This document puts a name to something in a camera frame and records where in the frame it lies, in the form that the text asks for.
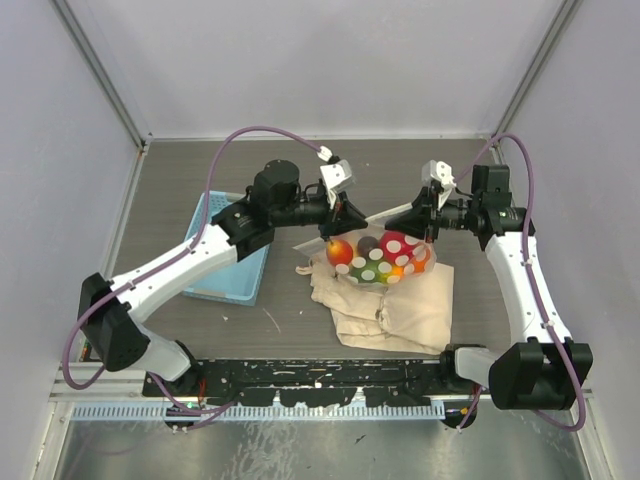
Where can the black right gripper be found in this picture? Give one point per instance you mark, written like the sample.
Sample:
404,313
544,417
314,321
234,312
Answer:
424,216

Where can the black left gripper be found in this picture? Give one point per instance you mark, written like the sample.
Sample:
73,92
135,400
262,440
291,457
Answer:
343,216

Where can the dark purple fake plum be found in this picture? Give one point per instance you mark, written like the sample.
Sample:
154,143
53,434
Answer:
365,244

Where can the red yellow fake pear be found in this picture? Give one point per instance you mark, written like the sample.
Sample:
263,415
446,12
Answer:
339,252

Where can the orange fake fruit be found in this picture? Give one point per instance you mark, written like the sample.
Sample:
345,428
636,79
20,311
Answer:
411,262

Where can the clear polka dot zip bag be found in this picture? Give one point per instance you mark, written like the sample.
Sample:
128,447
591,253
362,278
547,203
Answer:
316,249

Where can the red fake apple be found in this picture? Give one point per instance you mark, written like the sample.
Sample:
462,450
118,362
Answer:
397,247

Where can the green fake fruit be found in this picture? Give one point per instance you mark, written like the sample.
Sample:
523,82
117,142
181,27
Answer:
367,271

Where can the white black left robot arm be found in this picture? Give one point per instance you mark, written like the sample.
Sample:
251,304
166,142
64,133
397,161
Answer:
112,312

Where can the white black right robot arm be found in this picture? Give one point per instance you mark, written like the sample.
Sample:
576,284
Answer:
544,365

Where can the beige folded fabric garment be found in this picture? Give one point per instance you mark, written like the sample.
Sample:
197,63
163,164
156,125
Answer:
414,316

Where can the light blue plastic basket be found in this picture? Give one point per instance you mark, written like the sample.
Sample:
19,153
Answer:
236,284

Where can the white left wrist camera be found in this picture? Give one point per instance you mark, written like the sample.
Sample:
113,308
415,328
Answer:
338,176

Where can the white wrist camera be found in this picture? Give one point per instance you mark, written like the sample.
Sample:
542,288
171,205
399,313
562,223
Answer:
438,171
338,176

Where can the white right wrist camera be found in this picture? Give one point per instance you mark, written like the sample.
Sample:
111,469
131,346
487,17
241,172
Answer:
438,171

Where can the black paint-chipped base rail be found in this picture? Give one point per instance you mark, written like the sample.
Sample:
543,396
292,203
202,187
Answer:
321,383

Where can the light blue slotted cable duct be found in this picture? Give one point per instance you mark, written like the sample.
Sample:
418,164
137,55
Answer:
160,410

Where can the aluminium frame rail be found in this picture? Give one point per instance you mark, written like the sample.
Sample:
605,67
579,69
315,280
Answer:
82,26

